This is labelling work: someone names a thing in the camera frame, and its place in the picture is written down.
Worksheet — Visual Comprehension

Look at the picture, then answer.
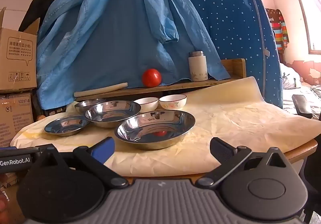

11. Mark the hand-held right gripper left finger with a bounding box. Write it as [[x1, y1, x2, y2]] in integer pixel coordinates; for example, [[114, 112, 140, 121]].
[[38, 137, 129, 188]]

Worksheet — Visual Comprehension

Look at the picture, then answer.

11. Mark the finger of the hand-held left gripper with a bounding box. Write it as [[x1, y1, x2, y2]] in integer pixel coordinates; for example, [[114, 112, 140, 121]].
[[0, 146, 41, 153]]

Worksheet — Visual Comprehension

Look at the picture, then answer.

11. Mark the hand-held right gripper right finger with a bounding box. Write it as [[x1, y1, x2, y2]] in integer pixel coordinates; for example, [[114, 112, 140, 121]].
[[195, 137, 290, 189]]

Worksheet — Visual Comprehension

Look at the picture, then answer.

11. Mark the large metal bowl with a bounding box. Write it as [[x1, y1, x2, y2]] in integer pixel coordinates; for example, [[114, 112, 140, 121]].
[[85, 100, 141, 128]]

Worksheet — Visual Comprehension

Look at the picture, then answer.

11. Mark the small steel plate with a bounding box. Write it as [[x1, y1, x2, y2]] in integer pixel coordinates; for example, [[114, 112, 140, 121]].
[[44, 115, 91, 137]]

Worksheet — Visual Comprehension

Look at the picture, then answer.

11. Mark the steel bowl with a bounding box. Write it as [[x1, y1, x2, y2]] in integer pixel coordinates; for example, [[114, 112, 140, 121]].
[[74, 98, 107, 115]]

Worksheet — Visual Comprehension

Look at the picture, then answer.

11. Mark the small metal bowl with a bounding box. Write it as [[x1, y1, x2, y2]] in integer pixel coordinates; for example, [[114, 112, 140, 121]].
[[115, 110, 196, 150]]

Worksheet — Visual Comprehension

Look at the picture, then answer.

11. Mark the white red-rimmed ceramic bowl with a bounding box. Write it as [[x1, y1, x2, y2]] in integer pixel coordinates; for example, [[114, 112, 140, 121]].
[[159, 94, 187, 110], [133, 97, 159, 114]]

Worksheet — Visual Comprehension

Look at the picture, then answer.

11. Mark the cream table cloth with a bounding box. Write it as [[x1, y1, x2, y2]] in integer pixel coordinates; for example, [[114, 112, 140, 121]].
[[10, 76, 314, 178]]

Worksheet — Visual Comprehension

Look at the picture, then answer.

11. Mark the printed cardboard box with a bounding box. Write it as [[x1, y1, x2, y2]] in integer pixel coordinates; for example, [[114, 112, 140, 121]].
[[0, 92, 35, 148]]

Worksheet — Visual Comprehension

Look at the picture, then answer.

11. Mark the white rolling pin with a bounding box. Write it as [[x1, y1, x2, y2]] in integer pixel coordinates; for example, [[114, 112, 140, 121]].
[[73, 82, 128, 98]]

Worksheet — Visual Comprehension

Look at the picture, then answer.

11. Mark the wooden cutting board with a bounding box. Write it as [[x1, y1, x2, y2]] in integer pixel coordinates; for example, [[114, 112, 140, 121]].
[[75, 58, 246, 102]]

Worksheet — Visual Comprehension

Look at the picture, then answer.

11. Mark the white thermos flask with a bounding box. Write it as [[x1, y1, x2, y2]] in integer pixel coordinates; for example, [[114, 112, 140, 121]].
[[188, 51, 208, 82]]

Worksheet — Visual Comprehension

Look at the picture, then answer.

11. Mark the open cardboard box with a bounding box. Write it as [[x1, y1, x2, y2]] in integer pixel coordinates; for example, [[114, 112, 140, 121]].
[[0, 7, 41, 94]]

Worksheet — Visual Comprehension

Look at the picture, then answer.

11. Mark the red tomato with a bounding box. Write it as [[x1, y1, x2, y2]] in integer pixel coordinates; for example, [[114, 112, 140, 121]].
[[142, 68, 162, 88]]

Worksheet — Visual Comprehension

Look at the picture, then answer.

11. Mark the black chair armrest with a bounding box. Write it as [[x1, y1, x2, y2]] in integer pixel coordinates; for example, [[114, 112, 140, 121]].
[[292, 94, 314, 119]]

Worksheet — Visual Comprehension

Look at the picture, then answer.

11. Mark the white bedding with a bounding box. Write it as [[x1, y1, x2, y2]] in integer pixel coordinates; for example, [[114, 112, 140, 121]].
[[279, 63, 303, 89]]

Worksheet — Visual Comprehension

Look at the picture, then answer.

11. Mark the grey patterned blanket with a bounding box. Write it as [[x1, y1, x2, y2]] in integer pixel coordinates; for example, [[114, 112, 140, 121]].
[[282, 83, 321, 120]]

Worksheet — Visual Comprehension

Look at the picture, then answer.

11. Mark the light blue jacket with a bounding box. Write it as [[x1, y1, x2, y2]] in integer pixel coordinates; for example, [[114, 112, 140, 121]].
[[36, 0, 232, 110]]

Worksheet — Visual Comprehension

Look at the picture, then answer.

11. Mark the striped hanging garment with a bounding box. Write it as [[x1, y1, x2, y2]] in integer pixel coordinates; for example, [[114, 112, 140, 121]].
[[265, 8, 290, 52]]

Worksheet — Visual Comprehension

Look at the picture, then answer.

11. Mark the blue polka dot wardrobe cover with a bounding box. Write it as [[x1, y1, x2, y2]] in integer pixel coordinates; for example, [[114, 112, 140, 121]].
[[160, 0, 284, 109]]

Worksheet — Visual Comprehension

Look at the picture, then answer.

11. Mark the wooden window frame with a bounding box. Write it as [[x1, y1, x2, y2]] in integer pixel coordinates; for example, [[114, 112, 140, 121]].
[[286, 0, 321, 55]]

